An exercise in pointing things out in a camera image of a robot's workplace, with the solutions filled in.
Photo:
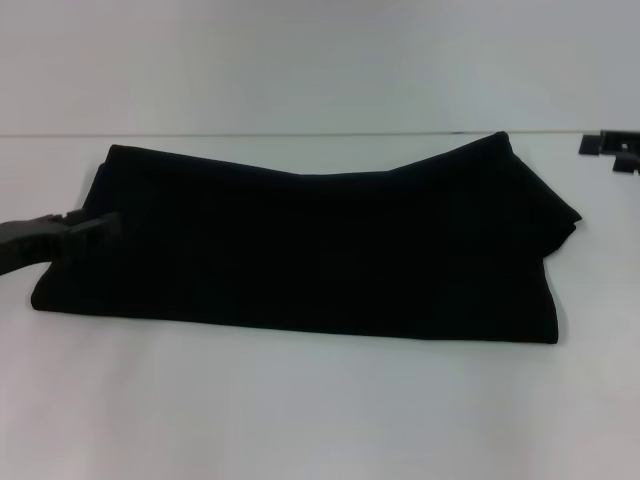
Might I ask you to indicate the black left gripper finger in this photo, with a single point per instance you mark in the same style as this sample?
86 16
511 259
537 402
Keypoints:
70 219
95 232

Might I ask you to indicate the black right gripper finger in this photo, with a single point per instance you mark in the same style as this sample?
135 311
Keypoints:
607 142
627 165

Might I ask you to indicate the black shirt with FREE print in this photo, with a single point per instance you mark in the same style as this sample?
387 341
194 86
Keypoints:
320 240

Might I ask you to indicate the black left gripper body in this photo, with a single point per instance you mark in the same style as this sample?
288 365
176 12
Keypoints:
30 242

